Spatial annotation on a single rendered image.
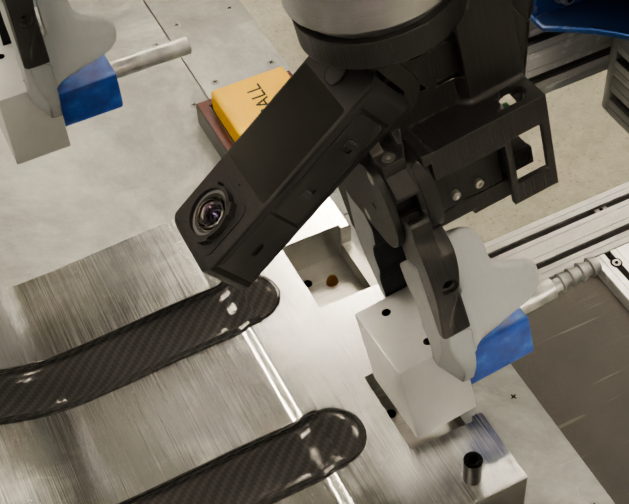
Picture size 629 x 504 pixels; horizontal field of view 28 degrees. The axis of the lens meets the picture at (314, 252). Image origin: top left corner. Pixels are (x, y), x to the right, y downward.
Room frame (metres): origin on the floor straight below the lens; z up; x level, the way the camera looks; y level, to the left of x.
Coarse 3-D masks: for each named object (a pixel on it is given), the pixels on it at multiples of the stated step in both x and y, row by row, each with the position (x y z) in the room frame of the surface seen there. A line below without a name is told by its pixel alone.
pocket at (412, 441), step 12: (372, 384) 0.40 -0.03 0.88; (384, 396) 0.41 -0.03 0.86; (384, 408) 0.40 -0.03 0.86; (396, 420) 0.39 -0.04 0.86; (456, 420) 0.38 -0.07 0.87; (468, 420) 0.38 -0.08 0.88; (408, 432) 0.38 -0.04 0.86; (432, 432) 0.38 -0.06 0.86; (444, 432) 0.38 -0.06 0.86; (408, 444) 0.37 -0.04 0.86; (420, 444) 0.37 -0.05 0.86
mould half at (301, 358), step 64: (128, 256) 0.51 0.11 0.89; (192, 256) 0.50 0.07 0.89; (0, 320) 0.47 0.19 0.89; (64, 320) 0.46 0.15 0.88; (128, 320) 0.46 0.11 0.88; (320, 320) 0.44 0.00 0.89; (128, 384) 0.41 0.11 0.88; (192, 384) 0.41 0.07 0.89; (256, 384) 0.41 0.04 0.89; (320, 384) 0.40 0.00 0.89; (0, 448) 0.37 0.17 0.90; (64, 448) 0.37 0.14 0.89; (128, 448) 0.37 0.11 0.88; (192, 448) 0.37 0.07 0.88; (384, 448) 0.36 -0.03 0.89; (448, 448) 0.35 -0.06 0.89
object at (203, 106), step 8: (288, 72) 0.74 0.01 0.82; (200, 104) 0.71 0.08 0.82; (208, 104) 0.71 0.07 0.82; (208, 112) 0.70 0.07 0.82; (208, 120) 0.70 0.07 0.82; (216, 120) 0.69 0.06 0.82; (216, 128) 0.69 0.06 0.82; (224, 136) 0.68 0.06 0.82; (224, 144) 0.67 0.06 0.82; (232, 144) 0.67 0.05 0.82
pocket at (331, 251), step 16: (304, 240) 0.51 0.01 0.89; (320, 240) 0.51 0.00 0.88; (336, 240) 0.52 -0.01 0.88; (288, 256) 0.50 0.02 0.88; (304, 256) 0.51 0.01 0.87; (320, 256) 0.51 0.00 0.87; (336, 256) 0.51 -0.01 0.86; (352, 256) 0.50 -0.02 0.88; (304, 272) 0.50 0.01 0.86; (320, 272) 0.50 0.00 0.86; (336, 272) 0.50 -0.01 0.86; (352, 272) 0.50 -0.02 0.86; (368, 272) 0.49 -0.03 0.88; (320, 288) 0.49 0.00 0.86; (336, 288) 0.49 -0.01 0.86; (352, 288) 0.49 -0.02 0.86; (320, 304) 0.48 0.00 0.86
